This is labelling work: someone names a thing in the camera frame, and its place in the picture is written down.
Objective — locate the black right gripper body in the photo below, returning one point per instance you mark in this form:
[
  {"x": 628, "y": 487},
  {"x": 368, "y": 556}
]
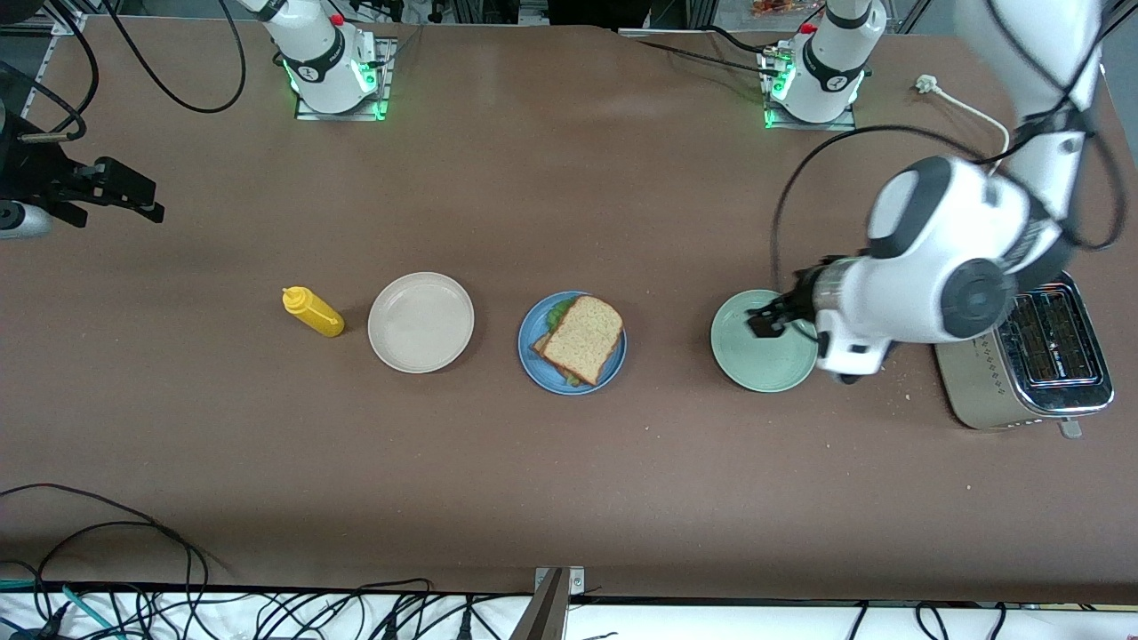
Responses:
[{"x": 37, "y": 174}]

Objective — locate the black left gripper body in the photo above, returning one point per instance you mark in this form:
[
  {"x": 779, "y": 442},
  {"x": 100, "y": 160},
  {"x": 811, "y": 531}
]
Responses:
[{"x": 798, "y": 296}]

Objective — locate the brown bread slice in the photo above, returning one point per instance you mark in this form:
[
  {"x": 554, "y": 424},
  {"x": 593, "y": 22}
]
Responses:
[
  {"x": 540, "y": 342},
  {"x": 582, "y": 338}
]

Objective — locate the yellow mustard squeeze bottle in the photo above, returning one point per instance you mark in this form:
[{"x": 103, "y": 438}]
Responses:
[{"x": 313, "y": 311}]

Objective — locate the green lettuce leaf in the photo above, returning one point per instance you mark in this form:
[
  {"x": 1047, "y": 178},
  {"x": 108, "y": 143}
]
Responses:
[{"x": 558, "y": 316}]

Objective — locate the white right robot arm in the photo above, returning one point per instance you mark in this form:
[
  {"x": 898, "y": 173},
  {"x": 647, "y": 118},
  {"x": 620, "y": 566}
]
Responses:
[{"x": 316, "y": 53}]

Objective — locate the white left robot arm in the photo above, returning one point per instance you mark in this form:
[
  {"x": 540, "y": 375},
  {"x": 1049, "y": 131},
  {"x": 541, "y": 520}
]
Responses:
[{"x": 942, "y": 267}]

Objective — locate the mint green round plate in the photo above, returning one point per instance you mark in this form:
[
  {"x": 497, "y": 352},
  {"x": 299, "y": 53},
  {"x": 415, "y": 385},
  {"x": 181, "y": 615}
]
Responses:
[{"x": 765, "y": 356}]

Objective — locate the blue round plate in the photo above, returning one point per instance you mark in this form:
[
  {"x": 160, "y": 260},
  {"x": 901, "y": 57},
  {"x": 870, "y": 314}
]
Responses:
[{"x": 533, "y": 364}]

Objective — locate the beige round plate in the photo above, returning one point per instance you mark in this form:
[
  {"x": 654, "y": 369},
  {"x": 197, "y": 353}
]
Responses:
[{"x": 420, "y": 322}]

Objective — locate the beige chrome toaster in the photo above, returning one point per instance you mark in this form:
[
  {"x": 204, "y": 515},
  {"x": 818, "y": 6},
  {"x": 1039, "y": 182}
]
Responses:
[{"x": 1053, "y": 356}]

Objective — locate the colourful snack packet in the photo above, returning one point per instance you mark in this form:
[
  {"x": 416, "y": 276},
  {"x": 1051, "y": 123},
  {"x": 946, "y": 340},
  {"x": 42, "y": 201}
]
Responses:
[{"x": 773, "y": 7}]

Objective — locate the aluminium frame profile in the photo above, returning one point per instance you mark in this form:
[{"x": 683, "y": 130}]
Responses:
[{"x": 67, "y": 22}]

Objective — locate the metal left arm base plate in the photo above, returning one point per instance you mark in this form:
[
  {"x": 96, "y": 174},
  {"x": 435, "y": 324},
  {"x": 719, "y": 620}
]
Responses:
[{"x": 813, "y": 126}]

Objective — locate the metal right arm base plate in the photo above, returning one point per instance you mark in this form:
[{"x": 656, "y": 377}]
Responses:
[{"x": 384, "y": 84}]

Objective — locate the aluminium table edge bracket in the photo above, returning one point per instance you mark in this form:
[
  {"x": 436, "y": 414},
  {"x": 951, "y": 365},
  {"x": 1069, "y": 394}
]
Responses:
[{"x": 551, "y": 613}]

